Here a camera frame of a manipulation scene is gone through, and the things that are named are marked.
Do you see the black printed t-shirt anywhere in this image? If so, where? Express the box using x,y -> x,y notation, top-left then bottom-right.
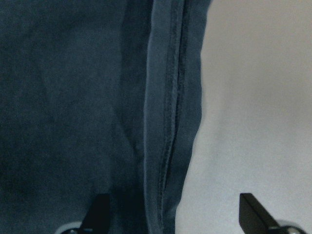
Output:
0,0 -> 210,234

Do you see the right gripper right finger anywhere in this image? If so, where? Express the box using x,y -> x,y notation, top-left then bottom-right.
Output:
239,193 -> 280,234

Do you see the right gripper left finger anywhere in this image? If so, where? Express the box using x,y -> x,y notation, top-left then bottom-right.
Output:
79,194 -> 110,234

